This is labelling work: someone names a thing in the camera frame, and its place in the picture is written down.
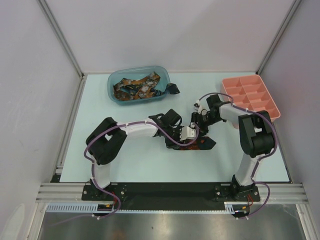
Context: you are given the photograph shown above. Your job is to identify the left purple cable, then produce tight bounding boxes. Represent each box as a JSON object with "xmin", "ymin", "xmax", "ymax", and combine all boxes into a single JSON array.
[{"xmin": 83, "ymin": 119, "xmax": 201, "ymax": 221}]

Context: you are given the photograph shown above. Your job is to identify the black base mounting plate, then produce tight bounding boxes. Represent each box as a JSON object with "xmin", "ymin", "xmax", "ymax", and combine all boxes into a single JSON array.
[{"xmin": 81, "ymin": 181, "xmax": 261, "ymax": 211}]

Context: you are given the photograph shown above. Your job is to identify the purple cable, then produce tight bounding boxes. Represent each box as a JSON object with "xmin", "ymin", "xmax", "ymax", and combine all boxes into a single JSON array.
[
  {"xmin": 83, "ymin": 119, "xmax": 201, "ymax": 221},
  {"xmin": 197, "ymin": 92, "xmax": 278, "ymax": 220}
]

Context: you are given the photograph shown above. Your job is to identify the black tie orange flowers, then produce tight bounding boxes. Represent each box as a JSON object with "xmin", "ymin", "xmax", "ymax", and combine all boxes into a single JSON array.
[{"xmin": 183, "ymin": 136, "xmax": 217, "ymax": 151}]

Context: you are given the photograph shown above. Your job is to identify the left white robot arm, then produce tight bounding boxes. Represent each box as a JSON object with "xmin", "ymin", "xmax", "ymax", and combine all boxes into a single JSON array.
[{"xmin": 83, "ymin": 109, "xmax": 198, "ymax": 200}]

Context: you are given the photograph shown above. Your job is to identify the pink divided organizer tray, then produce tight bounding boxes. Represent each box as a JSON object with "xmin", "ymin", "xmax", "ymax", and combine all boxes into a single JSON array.
[{"xmin": 220, "ymin": 74, "xmax": 281, "ymax": 122}]

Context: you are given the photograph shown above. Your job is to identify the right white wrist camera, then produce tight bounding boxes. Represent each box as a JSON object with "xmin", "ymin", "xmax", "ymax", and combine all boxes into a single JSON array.
[{"xmin": 193, "ymin": 99, "xmax": 207, "ymax": 114}]

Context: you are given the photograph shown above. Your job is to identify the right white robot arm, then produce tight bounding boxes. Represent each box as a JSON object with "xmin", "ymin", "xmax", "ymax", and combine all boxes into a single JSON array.
[{"xmin": 191, "ymin": 92, "xmax": 278, "ymax": 201}]

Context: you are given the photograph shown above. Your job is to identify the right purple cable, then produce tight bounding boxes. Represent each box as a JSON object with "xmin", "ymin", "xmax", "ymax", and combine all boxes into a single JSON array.
[{"xmin": 197, "ymin": 92, "xmax": 278, "ymax": 220}]

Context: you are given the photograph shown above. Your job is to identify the blue plastic tub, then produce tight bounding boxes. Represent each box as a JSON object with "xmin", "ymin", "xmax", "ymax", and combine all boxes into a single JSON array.
[{"xmin": 107, "ymin": 65, "xmax": 171, "ymax": 106}]

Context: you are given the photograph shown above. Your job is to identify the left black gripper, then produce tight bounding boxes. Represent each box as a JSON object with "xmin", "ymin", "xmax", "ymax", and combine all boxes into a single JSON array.
[{"xmin": 163, "ymin": 126, "xmax": 186, "ymax": 150}]

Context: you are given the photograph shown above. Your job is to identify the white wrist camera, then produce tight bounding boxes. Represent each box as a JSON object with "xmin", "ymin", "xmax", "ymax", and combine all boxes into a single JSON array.
[
  {"xmin": 193, "ymin": 99, "xmax": 207, "ymax": 114},
  {"xmin": 179, "ymin": 122, "xmax": 199, "ymax": 141}
]

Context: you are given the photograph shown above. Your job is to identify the brown grey floral tie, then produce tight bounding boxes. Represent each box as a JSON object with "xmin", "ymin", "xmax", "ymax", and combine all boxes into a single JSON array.
[{"xmin": 113, "ymin": 72, "xmax": 163, "ymax": 101}]

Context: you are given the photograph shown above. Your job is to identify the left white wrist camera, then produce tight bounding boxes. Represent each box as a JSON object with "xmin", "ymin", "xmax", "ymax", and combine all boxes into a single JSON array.
[{"xmin": 179, "ymin": 122, "xmax": 199, "ymax": 141}]

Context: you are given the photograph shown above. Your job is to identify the white slotted cable duct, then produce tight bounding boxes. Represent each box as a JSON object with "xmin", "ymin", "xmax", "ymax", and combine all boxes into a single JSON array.
[{"xmin": 46, "ymin": 202, "xmax": 246, "ymax": 214}]

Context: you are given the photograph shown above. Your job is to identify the dark navy patterned tie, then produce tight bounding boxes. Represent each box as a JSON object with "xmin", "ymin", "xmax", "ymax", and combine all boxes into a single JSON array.
[{"xmin": 126, "ymin": 83, "xmax": 181, "ymax": 97}]

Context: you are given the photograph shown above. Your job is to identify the aluminium frame rail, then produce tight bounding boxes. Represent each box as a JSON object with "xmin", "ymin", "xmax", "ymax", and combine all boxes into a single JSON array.
[{"xmin": 36, "ymin": 182, "xmax": 309, "ymax": 204}]

